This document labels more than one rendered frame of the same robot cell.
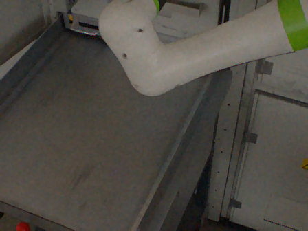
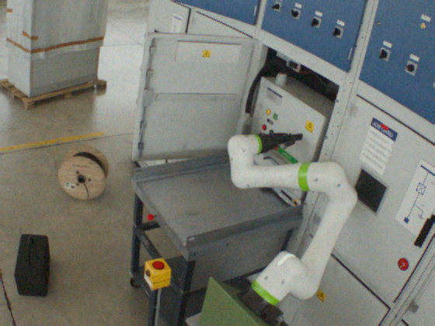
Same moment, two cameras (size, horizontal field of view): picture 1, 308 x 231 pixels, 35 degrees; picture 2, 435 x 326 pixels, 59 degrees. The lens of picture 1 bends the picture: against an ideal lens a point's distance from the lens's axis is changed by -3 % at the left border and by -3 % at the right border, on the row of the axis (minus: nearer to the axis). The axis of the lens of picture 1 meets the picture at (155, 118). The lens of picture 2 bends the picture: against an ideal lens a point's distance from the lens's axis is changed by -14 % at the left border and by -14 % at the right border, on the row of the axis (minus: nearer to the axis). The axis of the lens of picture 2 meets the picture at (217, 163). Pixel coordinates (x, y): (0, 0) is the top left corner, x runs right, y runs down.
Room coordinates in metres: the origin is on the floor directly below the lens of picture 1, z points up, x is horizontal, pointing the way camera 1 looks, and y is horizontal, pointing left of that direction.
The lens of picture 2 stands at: (-0.68, -0.71, 2.12)
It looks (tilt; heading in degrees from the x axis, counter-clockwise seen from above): 30 degrees down; 29
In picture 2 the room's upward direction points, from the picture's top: 11 degrees clockwise
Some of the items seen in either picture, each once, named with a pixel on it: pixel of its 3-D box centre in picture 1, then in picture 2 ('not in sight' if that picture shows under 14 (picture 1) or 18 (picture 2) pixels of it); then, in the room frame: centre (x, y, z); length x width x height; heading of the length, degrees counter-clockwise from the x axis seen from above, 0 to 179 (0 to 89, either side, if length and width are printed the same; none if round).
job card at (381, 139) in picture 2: not in sight; (377, 146); (1.02, -0.49, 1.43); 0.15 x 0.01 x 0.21; 68
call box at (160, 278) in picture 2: not in sight; (157, 273); (0.32, 0.03, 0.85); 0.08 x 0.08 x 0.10; 68
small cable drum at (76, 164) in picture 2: not in sight; (83, 172); (1.21, 1.54, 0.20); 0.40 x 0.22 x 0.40; 129
